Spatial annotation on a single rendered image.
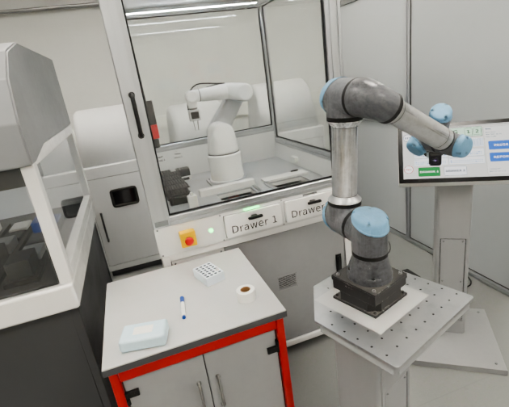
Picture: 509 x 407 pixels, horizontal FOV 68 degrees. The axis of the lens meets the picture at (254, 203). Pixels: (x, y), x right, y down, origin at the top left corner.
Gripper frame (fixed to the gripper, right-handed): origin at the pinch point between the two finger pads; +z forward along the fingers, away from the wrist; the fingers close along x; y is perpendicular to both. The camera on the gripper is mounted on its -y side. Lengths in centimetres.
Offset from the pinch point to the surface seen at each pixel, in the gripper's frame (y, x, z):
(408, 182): -4.8, 9.6, 14.8
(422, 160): 6.6, 3.1, 14.8
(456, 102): 75, -24, 75
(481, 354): -79, -25, 71
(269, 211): -22, 74, 3
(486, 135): 17.6, -24.8, 15.0
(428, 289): -59, 6, -18
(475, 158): 6.0, -19.3, 14.9
